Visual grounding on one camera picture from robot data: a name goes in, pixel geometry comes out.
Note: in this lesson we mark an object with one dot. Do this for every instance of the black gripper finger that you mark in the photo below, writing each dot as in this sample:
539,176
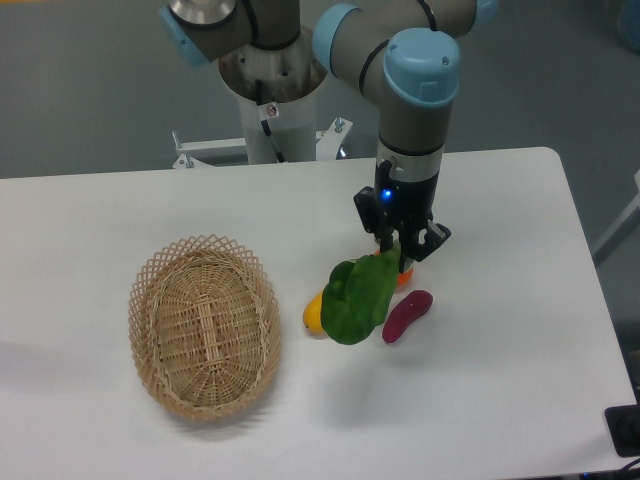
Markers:
418,244
373,218

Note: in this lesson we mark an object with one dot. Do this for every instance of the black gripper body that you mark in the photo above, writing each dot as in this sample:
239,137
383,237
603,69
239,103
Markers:
404,192

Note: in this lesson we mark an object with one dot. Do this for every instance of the green leafy vegetable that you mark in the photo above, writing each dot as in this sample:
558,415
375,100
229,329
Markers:
357,296

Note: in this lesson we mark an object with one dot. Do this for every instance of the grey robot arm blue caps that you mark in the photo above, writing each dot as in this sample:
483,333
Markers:
403,58

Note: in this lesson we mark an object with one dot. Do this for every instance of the orange tangerine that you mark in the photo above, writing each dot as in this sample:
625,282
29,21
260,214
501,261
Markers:
406,276

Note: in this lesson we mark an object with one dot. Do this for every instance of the purple sweet potato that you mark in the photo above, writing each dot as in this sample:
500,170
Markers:
414,306

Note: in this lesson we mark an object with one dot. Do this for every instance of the yellow mango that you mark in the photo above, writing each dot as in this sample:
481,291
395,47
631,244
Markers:
312,315

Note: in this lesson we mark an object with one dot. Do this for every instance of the oval wicker basket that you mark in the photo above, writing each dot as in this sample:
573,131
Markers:
204,327

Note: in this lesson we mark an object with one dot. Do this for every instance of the white table leg at right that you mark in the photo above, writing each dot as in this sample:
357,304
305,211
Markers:
619,230

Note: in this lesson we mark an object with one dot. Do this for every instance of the black device at table edge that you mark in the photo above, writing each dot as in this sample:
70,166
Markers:
623,425

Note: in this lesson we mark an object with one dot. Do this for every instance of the white metal base frame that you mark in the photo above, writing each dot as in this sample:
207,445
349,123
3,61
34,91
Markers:
233,151

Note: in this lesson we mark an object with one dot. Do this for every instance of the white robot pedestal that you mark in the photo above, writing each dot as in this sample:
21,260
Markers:
277,93

